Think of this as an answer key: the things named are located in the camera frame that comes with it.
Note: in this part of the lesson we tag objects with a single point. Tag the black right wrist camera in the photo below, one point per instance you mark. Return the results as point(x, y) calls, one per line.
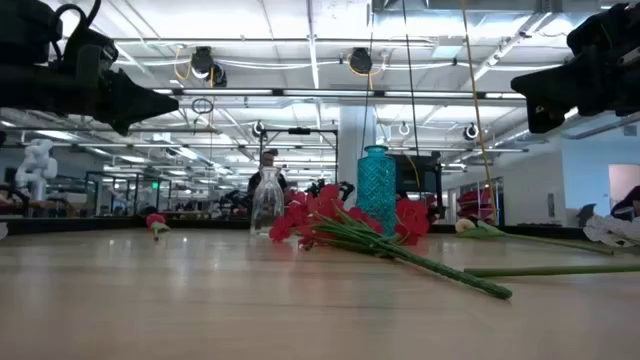
point(595, 35)

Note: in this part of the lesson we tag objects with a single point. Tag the red artificial flower bunch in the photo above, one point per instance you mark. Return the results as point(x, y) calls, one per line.
point(412, 220)
point(320, 205)

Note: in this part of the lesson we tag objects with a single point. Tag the black monitor on stand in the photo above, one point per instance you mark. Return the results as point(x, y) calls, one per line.
point(417, 175)

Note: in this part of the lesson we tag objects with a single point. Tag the red artificial tulip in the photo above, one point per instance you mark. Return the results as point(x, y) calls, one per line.
point(155, 219)

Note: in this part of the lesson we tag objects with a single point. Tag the peach artificial tulip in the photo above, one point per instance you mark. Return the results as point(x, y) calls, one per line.
point(465, 225)

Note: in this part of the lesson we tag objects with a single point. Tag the red storage rack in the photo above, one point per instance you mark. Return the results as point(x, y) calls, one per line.
point(470, 200)

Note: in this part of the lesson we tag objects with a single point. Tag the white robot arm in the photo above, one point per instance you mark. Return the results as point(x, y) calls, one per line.
point(36, 160)

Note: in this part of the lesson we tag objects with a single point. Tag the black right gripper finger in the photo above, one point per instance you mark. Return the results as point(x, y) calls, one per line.
point(550, 95)

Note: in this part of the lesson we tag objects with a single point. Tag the teal textured glass vase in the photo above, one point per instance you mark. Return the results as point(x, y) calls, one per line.
point(376, 195)

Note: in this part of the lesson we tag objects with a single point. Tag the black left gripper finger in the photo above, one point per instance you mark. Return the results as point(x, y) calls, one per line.
point(135, 100)

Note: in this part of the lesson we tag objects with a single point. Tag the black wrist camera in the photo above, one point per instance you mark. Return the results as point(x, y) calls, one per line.
point(595, 35)
point(95, 55)

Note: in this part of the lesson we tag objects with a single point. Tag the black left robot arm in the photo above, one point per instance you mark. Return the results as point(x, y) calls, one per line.
point(25, 25)

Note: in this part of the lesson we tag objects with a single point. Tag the grey chair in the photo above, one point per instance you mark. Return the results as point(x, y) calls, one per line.
point(586, 214)

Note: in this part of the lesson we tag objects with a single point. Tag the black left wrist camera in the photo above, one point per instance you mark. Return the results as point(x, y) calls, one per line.
point(95, 55)

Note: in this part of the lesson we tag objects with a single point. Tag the clear glass vase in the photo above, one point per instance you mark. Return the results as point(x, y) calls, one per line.
point(266, 210)

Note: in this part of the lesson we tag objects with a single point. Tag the green stem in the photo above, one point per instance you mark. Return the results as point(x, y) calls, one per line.
point(550, 271)

